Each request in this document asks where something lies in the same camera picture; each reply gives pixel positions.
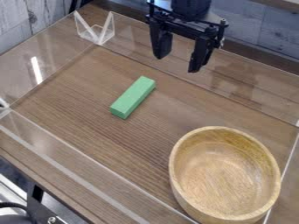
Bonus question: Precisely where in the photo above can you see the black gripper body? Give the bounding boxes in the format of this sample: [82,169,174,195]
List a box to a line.
[147,0,230,48]

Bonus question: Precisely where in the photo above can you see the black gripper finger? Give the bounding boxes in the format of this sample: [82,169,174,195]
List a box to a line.
[189,37,214,73]
[150,19,174,60]

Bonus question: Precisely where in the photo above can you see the green rectangular block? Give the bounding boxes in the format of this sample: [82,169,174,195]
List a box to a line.
[110,76,155,119]

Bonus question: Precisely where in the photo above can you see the wooden bowl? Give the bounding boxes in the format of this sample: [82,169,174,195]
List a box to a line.
[169,126,282,224]

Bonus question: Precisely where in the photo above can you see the clear acrylic corner bracket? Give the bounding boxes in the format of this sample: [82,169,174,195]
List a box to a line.
[74,11,115,46]

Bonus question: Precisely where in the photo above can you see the black table leg bracket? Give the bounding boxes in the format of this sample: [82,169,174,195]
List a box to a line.
[27,184,69,224]

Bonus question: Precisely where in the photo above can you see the black cable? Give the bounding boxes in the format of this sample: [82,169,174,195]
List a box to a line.
[0,201,31,218]

